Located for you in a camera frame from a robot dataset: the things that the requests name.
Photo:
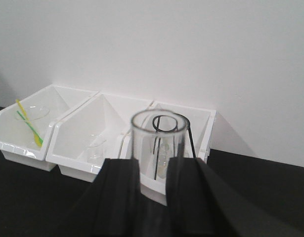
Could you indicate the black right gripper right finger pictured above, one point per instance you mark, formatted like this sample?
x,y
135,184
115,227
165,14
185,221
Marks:
x,y
201,204

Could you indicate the clear glass beaker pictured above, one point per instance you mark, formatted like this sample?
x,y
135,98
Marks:
x,y
38,116

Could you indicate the green plastic spatula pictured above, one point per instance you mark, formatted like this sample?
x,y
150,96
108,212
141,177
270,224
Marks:
x,y
38,140

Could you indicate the white right storage bin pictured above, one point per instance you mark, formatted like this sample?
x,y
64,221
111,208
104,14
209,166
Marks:
x,y
201,123

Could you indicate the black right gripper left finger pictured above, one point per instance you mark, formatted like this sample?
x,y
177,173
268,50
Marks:
x,y
109,206

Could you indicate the black metal tripod stand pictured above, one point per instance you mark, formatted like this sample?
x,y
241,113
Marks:
x,y
190,140

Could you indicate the white left storage bin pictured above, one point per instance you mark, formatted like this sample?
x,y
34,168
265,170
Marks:
x,y
17,142

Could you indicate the white middle storage bin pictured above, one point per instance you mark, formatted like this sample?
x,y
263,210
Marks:
x,y
104,114

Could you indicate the clear glass flask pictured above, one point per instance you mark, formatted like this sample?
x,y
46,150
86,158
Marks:
x,y
95,149

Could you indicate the clear glass test tube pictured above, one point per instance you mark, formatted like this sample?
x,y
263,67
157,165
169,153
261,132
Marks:
x,y
156,136

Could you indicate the white storage bin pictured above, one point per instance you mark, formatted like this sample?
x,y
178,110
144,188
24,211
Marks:
x,y
17,142
104,114
201,123

